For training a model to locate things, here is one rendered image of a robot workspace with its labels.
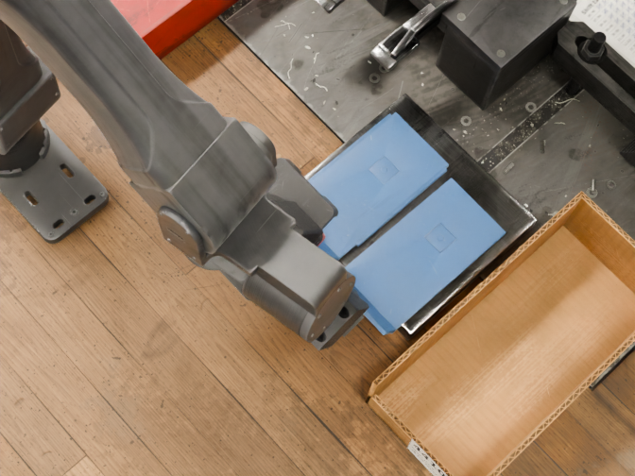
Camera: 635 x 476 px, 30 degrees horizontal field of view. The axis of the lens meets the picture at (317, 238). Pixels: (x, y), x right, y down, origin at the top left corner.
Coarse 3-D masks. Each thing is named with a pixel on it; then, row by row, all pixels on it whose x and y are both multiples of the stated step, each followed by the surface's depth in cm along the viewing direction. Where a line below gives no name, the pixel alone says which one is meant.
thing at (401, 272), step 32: (448, 192) 106; (416, 224) 105; (448, 224) 105; (480, 224) 105; (384, 256) 103; (416, 256) 103; (448, 256) 104; (384, 288) 102; (416, 288) 102; (384, 320) 100
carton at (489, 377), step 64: (512, 256) 99; (576, 256) 106; (448, 320) 97; (512, 320) 104; (576, 320) 104; (384, 384) 98; (448, 384) 102; (512, 384) 102; (576, 384) 102; (448, 448) 100; (512, 448) 100
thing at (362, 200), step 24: (360, 144) 107; (384, 144) 107; (408, 144) 107; (336, 168) 106; (360, 168) 106; (408, 168) 106; (432, 168) 107; (336, 192) 105; (360, 192) 105; (384, 192) 106; (408, 192) 106; (336, 216) 104; (360, 216) 105; (384, 216) 105; (336, 240) 104
